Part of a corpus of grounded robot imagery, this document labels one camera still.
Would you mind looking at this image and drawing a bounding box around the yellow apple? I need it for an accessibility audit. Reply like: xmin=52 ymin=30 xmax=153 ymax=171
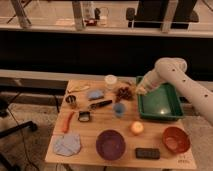
xmin=130 ymin=121 xmax=144 ymax=135

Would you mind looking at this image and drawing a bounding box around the orange carrot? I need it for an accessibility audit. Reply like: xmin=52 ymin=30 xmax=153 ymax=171
xmin=62 ymin=112 xmax=74 ymax=133

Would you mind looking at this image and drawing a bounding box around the yellow banana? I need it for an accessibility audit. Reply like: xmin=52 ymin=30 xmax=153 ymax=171
xmin=67 ymin=85 xmax=90 ymax=93

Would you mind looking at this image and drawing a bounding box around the small metal cup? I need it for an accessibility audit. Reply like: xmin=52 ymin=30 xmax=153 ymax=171
xmin=65 ymin=95 xmax=77 ymax=108

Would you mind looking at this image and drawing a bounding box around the orange-red bowl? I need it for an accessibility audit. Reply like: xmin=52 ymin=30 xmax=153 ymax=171
xmin=162 ymin=127 xmax=191 ymax=154

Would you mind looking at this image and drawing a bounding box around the green plastic tray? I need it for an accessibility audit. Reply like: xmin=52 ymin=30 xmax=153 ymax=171
xmin=137 ymin=83 xmax=184 ymax=121

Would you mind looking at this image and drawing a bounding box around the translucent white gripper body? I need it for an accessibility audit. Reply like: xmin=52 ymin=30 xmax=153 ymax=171
xmin=136 ymin=78 xmax=153 ymax=95

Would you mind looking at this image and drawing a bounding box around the purple bowl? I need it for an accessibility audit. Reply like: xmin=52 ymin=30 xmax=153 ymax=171
xmin=96 ymin=130 xmax=126 ymax=161

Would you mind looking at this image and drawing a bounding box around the black office chair base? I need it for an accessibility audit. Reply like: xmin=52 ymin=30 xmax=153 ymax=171
xmin=0 ymin=98 xmax=38 ymax=171

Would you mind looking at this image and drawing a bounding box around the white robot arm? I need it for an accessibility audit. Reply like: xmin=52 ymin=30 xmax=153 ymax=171
xmin=136 ymin=57 xmax=213 ymax=126

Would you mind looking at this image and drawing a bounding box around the black handled tool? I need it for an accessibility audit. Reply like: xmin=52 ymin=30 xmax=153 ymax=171
xmin=88 ymin=100 xmax=113 ymax=110

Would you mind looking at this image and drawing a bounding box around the black rectangular block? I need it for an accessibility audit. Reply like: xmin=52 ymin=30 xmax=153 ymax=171
xmin=135 ymin=148 xmax=160 ymax=159

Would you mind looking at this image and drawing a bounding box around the brown pine cone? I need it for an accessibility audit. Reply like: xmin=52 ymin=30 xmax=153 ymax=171
xmin=115 ymin=87 xmax=133 ymax=102

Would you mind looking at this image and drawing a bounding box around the blue plastic cup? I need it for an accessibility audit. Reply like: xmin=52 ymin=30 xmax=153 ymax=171
xmin=113 ymin=103 xmax=125 ymax=117

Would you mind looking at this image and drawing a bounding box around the blue-grey cloth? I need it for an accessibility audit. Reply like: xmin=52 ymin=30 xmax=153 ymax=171
xmin=53 ymin=133 xmax=81 ymax=157

